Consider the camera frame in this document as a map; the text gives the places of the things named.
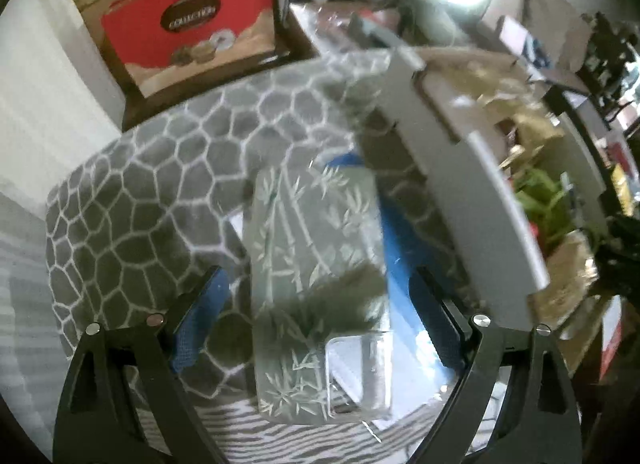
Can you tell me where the gold tissue pack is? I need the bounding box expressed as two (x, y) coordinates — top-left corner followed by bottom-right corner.
(439, 64), (563, 147)

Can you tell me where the clear plastic bag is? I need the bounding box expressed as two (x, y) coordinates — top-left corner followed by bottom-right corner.
(292, 0), (403, 58)

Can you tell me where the grey honeycomb patterned blanket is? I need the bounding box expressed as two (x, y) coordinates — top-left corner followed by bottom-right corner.
(9, 43), (503, 464)

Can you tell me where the white cardboard box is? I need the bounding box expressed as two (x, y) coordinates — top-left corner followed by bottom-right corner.
(349, 13), (617, 346)

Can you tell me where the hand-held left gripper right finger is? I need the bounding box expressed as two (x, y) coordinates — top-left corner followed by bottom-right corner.
(409, 265), (587, 464)

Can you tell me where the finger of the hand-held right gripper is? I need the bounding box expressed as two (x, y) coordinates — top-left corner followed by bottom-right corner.
(594, 214), (640, 296)

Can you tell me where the blue flat packet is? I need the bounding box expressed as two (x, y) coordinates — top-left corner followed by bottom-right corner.
(320, 153), (453, 387)

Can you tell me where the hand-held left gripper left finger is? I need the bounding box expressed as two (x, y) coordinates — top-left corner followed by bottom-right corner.
(52, 265), (232, 464)

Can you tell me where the red gift box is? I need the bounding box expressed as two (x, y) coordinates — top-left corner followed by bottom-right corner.
(99, 0), (279, 98)

